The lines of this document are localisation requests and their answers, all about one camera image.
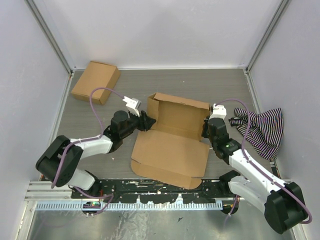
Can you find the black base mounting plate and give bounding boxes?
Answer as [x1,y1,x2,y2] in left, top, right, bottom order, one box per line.
[85,178,235,204]

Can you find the white slotted cable duct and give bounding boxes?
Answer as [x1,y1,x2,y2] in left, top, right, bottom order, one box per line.
[35,200,223,211]

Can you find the purple white striped cloth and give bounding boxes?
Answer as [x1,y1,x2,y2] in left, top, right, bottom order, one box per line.
[229,107,284,162]

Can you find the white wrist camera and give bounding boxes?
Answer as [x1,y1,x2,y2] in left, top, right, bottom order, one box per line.
[122,96,141,117]
[209,104,227,120]

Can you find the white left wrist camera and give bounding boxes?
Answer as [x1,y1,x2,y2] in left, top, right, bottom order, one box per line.
[122,96,141,117]

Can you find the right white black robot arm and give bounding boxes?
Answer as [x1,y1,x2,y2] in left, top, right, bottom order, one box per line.
[202,116,310,234]

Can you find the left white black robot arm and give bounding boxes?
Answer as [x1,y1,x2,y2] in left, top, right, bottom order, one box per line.
[35,110,156,199]

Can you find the aluminium front rail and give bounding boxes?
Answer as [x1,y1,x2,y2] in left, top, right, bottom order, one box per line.
[25,178,235,204]

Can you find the closed brown cardboard box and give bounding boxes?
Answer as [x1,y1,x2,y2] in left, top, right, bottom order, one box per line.
[71,61,121,102]

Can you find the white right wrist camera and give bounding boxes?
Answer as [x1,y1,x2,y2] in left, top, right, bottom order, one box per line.
[209,104,227,120]

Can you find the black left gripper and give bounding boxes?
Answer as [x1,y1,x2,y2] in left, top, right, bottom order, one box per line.
[120,108,156,138]

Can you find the brown cardboard box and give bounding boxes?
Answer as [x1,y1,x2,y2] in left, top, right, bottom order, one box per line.
[71,61,121,102]
[130,92,210,190]

